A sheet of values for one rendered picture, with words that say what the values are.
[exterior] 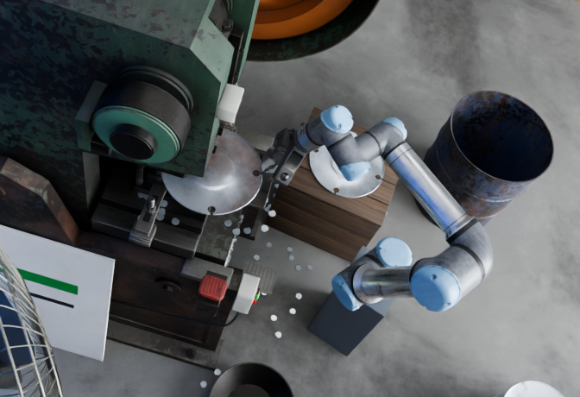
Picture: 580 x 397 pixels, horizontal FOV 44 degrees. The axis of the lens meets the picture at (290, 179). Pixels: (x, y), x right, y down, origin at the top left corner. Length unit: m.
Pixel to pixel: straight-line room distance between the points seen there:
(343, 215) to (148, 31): 1.41
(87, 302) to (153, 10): 1.18
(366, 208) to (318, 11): 0.91
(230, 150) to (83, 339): 0.87
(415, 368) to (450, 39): 1.72
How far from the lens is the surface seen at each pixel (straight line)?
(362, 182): 2.65
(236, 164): 2.07
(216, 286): 1.92
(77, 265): 2.19
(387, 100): 3.37
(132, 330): 2.64
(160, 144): 1.43
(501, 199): 2.88
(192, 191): 2.01
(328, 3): 1.92
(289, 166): 1.93
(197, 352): 2.62
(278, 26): 2.02
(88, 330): 2.48
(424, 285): 1.78
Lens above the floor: 2.54
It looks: 58 degrees down
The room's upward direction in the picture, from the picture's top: 22 degrees clockwise
